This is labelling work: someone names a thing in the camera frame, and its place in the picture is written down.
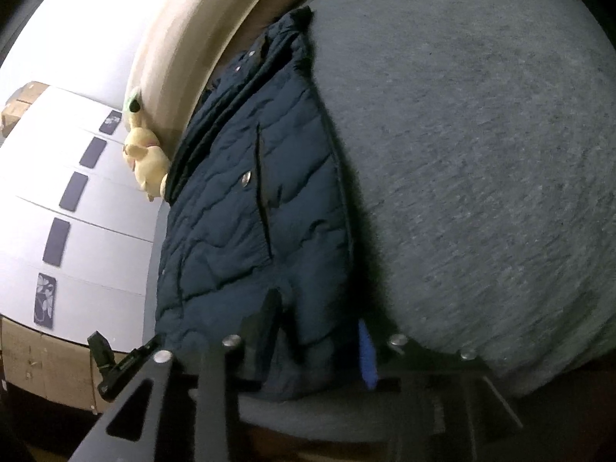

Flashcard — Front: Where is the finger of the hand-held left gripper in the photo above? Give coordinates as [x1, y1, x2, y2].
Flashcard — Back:
[114, 334, 162, 382]
[87, 330, 121, 402]

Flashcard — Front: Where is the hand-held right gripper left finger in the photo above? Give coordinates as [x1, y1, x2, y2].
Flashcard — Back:
[72, 289, 286, 462]

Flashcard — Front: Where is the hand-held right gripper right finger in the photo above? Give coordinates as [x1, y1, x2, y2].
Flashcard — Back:
[357, 321, 525, 462]

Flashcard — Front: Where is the navy puffer jacket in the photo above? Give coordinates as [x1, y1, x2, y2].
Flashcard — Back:
[155, 6, 381, 402]

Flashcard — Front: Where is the brown cardboard panel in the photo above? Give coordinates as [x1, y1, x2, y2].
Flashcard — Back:
[0, 316, 109, 415]

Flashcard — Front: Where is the white wardrobe with purple panels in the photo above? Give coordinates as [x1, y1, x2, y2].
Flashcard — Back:
[0, 82, 169, 362]

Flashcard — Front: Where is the yellow plush toy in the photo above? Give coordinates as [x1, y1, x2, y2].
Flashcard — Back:
[122, 87, 170, 203]

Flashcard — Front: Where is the cardboard box on wardrobe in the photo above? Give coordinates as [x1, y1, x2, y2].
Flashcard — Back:
[0, 81, 49, 138]

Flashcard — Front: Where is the large beige cushion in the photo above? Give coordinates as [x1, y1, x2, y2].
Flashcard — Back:
[126, 0, 290, 147]

